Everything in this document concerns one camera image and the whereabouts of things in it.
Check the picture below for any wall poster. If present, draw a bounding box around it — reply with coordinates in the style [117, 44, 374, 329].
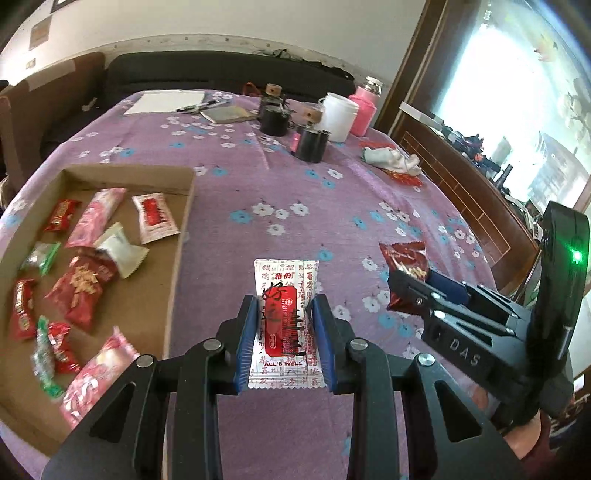
[28, 16, 51, 51]

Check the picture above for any large bright window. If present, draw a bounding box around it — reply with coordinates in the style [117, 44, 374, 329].
[434, 0, 591, 217]

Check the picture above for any white plastic container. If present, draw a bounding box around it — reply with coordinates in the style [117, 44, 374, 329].
[318, 92, 360, 143]

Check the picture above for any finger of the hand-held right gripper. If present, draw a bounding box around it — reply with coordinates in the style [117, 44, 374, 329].
[387, 269, 523, 334]
[427, 271, 523, 315]

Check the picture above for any purple floral tablecloth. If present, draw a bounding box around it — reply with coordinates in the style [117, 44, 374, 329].
[0, 89, 543, 480]

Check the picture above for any long red candy packet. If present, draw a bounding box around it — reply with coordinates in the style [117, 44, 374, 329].
[8, 278, 38, 341]

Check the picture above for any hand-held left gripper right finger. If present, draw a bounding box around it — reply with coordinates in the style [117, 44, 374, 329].
[310, 294, 527, 480]

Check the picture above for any dark red snack packet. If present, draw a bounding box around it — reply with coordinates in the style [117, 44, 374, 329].
[379, 241, 430, 311]

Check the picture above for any brown wooden cabinet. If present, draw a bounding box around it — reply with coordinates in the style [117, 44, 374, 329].
[379, 0, 555, 287]

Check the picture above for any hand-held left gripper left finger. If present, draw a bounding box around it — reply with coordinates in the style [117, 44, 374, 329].
[41, 294, 259, 480]

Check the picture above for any black jar with cork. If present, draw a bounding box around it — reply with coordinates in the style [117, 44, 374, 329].
[290, 104, 331, 164]
[259, 83, 293, 137]

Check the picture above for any person's right forearm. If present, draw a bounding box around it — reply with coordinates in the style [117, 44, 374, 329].
[501, 408, 578, 480]

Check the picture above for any dark sofa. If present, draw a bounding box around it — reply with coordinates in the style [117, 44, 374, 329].
[39, 52, 356, 158]

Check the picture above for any white paper sheet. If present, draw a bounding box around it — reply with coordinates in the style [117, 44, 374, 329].
[124, 90, 207, 115]

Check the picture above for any white crumpled cloth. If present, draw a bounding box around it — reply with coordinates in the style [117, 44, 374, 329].
[361, 147, 422, 176]

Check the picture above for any plain white snack packet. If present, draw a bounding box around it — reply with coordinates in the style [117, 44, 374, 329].
[95, 222, 149, 279]

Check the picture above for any black pen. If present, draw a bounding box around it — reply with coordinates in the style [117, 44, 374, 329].
[176, 99, 232, 114]

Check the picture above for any cardboard box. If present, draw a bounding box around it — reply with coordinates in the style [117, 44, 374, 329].
[0, 164, 197, 457]

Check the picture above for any red paper packet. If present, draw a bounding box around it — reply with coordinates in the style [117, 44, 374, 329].
[385, 168, 423, 186]

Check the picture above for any brown chair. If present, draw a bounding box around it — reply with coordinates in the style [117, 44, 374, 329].
[0, 51, 107, 195]

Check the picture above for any pink bottle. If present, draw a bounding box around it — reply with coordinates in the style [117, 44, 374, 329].
[348, 76, 384, 137]

